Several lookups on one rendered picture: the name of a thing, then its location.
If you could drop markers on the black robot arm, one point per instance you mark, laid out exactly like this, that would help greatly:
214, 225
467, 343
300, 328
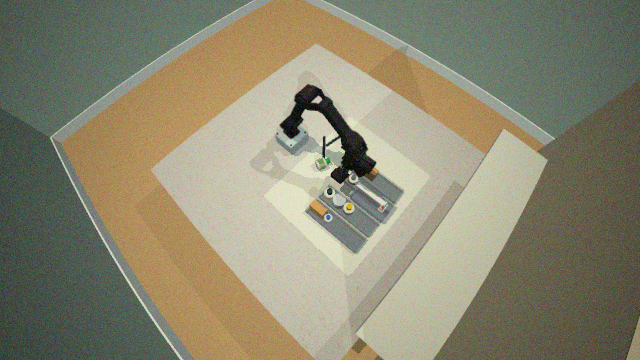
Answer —
351, 140

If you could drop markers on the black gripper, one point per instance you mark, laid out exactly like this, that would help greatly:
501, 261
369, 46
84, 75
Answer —
340, 174

